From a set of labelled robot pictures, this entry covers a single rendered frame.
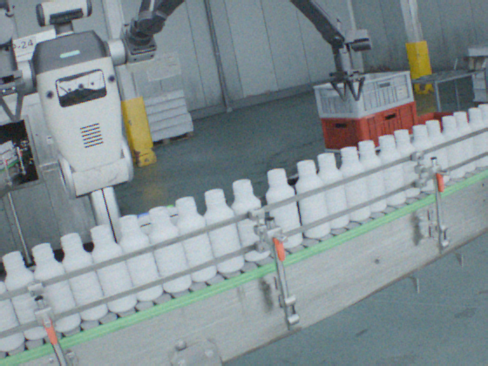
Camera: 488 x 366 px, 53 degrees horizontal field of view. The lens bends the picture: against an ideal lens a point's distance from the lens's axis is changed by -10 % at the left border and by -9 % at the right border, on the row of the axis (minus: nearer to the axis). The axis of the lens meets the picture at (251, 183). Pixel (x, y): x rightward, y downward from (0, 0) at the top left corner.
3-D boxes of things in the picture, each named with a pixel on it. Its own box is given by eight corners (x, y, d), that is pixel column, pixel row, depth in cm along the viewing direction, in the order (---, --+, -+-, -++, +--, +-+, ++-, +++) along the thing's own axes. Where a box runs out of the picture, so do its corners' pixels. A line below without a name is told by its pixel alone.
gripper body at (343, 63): (344, 75, 170) (340, 53, 168) (364, 73, 161) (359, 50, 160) (328, 78, 167) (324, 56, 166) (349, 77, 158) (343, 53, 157)
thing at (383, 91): (360, 118, 335) (354, 84, 329) (317, 118, 368) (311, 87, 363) (416, 100, 367) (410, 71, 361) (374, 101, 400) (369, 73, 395)
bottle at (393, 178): (387, 208, 126) (378, 141, 122) (380, 201, 131) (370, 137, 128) (410, 203, 126) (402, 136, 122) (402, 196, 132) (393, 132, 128)
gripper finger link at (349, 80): (355, 99, 169) (350, 71, 167) (369, 98, 163) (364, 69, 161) (340, 103, 166) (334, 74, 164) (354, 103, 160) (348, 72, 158)
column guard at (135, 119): (137, 167, 853) (122, 101, 827) (131, 165, 888) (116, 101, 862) (159, 160, 869) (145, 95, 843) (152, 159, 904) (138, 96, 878)
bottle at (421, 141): (442, 186, 132) (435, 124, 128) (428, 193, 130) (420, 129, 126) (425, 184, 137) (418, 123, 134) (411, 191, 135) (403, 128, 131)
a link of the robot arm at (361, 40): (326, 17, 157) (328, 39, 153) (363, 10, 153) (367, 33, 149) (335, 40, 167) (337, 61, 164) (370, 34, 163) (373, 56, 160)
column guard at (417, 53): (424, 94, 1046) (416, 42, 1020) (411, 94, 1080) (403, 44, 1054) (437, 91, 1062) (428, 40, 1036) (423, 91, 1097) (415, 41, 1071)
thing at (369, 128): (365, 152, 341) (360, 118, 335) (323, 148, 374) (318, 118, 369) (420, 131, 372) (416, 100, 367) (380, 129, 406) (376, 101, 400)
